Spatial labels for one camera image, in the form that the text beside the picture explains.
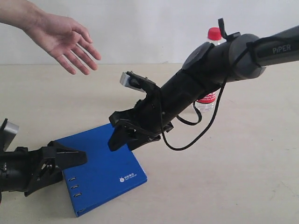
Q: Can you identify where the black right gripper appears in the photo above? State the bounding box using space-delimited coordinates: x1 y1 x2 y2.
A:
108 88 174 152

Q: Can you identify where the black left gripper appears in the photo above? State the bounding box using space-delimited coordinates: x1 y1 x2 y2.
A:
4 141 87 196

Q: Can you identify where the blue ring binder notebook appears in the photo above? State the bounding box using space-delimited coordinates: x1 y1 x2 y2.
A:
56 124 147 217

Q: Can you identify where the clear plastic water bottle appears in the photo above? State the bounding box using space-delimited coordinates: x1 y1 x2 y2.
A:
192 27 222 113

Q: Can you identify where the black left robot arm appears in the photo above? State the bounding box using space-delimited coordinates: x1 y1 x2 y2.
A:
0 141 87 196

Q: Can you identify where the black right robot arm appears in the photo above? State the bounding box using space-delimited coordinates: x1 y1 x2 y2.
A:
108 27 299 151

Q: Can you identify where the person's bare forearm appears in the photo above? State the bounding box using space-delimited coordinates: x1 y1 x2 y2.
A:
0 0 43 30

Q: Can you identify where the person's open hand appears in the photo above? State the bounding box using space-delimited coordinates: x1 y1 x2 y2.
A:
24 13 101 75

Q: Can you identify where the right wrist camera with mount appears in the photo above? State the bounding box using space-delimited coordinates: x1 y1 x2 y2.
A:
120 71 161 106

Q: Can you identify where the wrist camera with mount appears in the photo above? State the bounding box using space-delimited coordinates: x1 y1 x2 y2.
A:
120 71 161 106
0 119 19 153

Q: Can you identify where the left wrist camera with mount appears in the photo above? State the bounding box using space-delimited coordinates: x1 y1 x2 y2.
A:
0 119 19 153

